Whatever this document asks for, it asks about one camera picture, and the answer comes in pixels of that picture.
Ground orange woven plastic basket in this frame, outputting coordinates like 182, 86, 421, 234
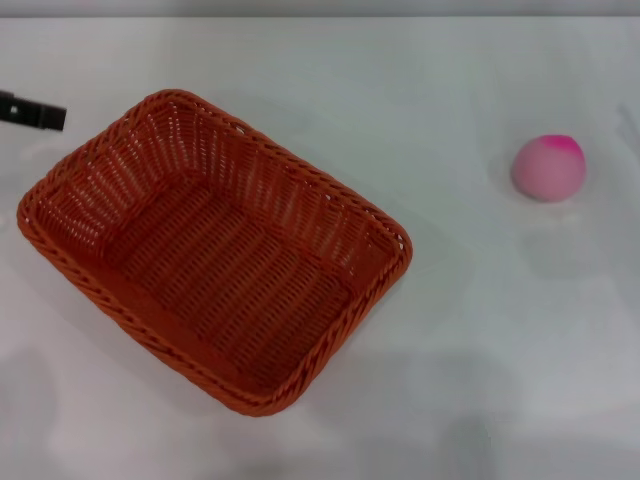
15, 88, 415, 418

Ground pink toy peach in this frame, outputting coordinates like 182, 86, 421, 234
509, 133, 587, 204

